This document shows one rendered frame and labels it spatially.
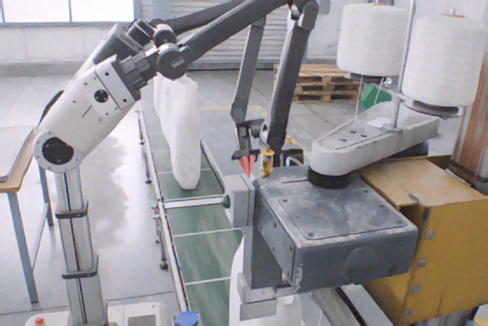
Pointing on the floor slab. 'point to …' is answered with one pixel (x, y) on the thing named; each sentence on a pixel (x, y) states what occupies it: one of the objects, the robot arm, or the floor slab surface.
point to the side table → (20, 213)
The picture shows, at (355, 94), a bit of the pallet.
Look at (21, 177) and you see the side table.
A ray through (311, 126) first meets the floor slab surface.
